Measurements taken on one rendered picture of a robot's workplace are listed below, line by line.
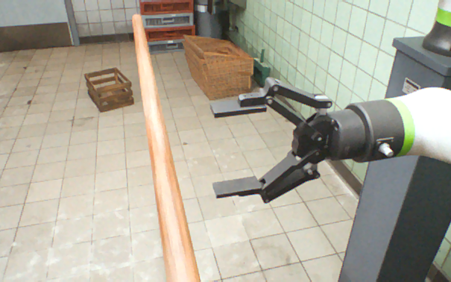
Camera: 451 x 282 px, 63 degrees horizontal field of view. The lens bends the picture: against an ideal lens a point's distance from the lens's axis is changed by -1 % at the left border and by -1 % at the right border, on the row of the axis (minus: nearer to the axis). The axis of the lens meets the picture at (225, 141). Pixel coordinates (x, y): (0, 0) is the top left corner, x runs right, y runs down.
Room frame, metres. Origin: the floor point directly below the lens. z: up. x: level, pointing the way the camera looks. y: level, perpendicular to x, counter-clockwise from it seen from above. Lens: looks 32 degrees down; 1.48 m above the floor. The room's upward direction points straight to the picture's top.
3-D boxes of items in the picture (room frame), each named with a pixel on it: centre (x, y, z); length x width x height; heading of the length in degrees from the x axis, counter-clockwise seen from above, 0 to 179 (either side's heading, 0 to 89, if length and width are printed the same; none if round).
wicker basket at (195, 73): (3.32, 0.09, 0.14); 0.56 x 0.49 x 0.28; 21
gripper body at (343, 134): (0.47, -0.15, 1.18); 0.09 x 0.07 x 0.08; 104
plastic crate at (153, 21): (4.49, 0.70, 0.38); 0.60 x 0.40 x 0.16; 103
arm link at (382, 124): (0.48, -0.22, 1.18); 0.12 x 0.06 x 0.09; 14
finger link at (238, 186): (0.44, -0.02, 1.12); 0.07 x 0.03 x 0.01; 104
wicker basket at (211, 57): (3.31, 0.08, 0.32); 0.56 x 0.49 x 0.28; 23
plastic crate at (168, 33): (4.49, 0.69, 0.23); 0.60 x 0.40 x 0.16; 105
